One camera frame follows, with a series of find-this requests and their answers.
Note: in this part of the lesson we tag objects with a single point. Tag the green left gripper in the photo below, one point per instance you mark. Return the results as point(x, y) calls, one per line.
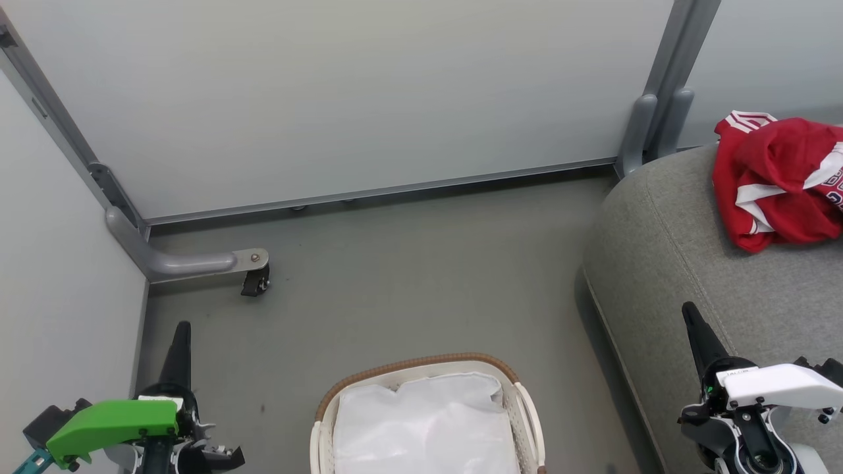
point(112, 424)

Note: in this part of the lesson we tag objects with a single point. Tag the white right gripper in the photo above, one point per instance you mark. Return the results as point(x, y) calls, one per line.
point(784, 388)

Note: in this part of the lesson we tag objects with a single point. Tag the red jersey with white trim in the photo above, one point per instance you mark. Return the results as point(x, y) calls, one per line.
point(777, 151)

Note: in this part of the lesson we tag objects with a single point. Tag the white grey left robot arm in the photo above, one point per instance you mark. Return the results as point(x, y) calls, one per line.
point(211, 457)

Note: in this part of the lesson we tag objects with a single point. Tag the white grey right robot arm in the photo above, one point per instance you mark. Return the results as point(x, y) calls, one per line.
point(744, 441)

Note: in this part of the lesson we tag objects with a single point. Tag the white woven laundry basket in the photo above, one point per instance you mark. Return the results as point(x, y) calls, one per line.
point(520, 408)

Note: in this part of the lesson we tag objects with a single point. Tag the white basket liner cloth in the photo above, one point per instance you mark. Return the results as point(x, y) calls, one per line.
point(421, 428)

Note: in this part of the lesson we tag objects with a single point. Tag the grey fabric sofa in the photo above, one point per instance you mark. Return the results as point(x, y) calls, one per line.
point(672, 263)

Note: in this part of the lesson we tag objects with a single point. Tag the black caster wheel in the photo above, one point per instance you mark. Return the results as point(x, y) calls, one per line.
point(255, 283)

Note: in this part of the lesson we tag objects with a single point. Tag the grey partition foot bracket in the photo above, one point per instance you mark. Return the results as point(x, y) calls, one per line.
point(184, 263)

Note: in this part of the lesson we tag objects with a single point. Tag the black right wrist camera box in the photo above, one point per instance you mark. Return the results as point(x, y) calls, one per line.
point(830, 368)

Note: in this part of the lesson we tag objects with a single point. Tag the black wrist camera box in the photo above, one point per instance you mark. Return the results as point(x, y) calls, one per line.
point(49, 421)
point(830, 368)

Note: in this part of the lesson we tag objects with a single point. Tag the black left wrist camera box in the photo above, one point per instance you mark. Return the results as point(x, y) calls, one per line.
point(49, 421)

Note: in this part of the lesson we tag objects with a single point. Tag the grey partition bottom rail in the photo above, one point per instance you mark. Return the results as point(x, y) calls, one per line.
point(369, 194)

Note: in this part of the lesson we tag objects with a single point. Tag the grey partition post with feet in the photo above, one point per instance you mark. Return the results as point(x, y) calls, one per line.
point(672, 85)

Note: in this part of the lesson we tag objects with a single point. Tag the grey slanted partition post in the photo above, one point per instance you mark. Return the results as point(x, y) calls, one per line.
point(59, 125)

